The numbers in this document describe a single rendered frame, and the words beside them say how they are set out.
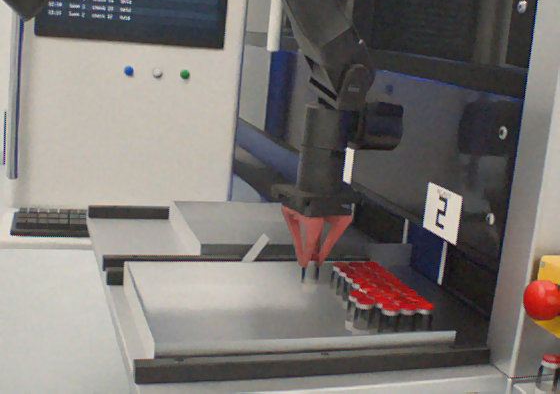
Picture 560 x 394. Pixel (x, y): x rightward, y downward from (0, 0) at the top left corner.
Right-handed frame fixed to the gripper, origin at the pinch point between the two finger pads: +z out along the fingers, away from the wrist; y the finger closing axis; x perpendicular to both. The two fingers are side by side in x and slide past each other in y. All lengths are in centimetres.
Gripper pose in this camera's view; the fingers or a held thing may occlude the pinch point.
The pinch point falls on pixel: (310, 259)
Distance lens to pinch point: 99.8
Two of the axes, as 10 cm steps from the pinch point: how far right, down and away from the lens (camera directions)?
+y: 8.4, -0.1, 5.5
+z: -1.1, 9.8, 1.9
